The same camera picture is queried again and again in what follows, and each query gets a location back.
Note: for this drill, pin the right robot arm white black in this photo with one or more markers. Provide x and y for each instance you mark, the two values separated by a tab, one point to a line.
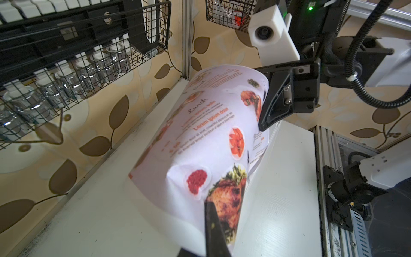
299	48

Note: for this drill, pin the printed paper restaurant menu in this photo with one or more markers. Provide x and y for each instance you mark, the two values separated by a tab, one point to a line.
203	152

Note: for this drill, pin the black wire basket right wall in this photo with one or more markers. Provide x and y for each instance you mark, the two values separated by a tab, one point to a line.
221	12

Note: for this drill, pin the black wire basket back wall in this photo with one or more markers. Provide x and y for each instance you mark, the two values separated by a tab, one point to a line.
28	103

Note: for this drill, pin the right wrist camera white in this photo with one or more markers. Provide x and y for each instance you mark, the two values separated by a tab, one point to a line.
268	31

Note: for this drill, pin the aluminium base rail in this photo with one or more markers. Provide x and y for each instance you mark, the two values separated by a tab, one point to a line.
339	152

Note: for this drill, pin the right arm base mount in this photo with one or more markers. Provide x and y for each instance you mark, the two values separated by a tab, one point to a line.
344	190

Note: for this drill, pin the black wire basket wall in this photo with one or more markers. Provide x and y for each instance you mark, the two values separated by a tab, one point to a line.
28	103
221	12

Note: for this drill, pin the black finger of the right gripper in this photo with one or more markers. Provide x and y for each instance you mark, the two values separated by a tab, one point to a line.
274	108

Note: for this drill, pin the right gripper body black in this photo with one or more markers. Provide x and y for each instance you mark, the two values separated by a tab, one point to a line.
306	85

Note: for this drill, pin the red item in basket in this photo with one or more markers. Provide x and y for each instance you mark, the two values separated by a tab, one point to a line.
239	19

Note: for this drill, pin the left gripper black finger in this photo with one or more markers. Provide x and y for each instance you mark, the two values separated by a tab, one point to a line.
216	234

